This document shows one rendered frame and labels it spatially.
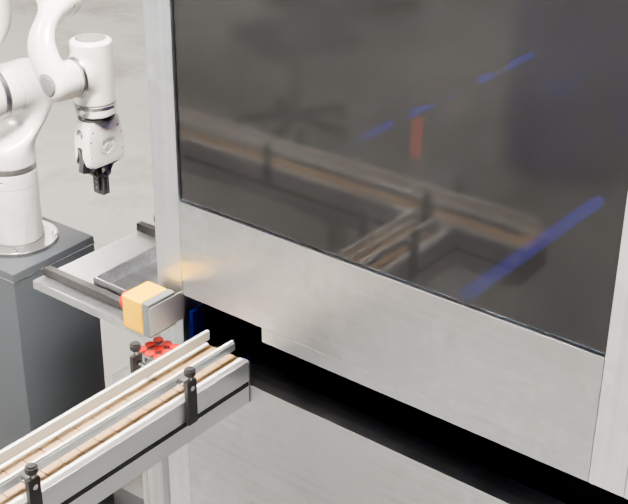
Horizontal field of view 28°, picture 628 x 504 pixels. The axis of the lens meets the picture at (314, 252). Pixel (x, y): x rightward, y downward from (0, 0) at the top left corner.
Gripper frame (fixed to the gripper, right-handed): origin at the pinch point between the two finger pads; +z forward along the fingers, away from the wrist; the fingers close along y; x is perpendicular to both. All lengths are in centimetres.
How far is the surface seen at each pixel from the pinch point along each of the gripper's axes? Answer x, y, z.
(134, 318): -30.8, -21.6, 11.4
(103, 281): -5.2, -6.0, 18.9
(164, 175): -31.4, -12.4, -14.9
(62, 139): 237, 188, 110
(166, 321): -35.0, -17.4, 12.4
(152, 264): -3.2, 10.3, 22.2
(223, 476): -44, -12, 47
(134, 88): 261, 257, 110
